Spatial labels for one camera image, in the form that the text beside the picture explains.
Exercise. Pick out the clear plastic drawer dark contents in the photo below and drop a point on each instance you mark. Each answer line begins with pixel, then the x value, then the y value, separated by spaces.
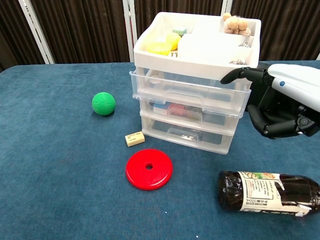
pixel 155 127

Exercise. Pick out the pile of metal clips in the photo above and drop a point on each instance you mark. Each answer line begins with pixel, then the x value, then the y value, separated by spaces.
pixel 237 62

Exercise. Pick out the small yellow round cup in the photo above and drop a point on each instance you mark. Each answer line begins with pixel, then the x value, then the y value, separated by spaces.
pixel 174 40

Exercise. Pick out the blue and white box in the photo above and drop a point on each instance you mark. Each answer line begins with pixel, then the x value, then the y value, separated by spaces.
pixel 160 108

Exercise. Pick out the green ball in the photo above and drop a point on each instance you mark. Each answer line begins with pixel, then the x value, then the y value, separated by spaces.
pixel 103 103

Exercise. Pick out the white plastic drawer unit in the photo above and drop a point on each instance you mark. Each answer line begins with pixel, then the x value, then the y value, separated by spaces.
pixel 195 65

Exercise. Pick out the red disc with hole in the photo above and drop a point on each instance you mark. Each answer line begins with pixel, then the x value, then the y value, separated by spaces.
pixel 140 172

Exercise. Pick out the cream rectangular eraser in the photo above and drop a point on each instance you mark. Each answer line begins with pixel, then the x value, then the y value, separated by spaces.
pixel 135 139

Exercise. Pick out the blue table cloth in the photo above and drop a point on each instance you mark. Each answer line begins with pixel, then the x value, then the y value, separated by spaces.
pixel 62 162

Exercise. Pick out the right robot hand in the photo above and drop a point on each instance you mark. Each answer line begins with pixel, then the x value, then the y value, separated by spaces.
pixel 300 85

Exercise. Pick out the white screen frame pole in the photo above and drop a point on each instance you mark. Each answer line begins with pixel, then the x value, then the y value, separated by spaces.
pixel 37 32
pixel 131 32
pixel 226 6

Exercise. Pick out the small silver trinket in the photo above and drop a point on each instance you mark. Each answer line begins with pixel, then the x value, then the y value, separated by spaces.
pixel 245 42

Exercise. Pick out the pale green sponge block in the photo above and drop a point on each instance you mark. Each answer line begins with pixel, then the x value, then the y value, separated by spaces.
pixel 180 30

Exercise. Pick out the dark brown curtain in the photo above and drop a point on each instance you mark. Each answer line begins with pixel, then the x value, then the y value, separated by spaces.
pixel 87 30

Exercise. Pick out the brown tea bottle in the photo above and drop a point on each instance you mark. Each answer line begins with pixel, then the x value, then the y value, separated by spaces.
pixel 260 195

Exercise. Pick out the clear plastic drawer white object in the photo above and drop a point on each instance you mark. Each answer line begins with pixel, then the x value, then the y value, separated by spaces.
pixel 190 87

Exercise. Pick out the pink box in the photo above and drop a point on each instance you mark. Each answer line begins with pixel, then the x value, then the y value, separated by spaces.
pixel 176 110

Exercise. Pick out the black cardboard box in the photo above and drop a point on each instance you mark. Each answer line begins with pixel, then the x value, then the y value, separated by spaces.
pixel 253 95

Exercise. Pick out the beige plush toy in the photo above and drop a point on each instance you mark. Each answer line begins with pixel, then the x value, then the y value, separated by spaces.
pixel 236 25

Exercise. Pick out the clear plastic drawer coloured boxes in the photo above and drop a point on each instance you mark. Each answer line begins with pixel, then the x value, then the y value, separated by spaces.
pixel 220 117

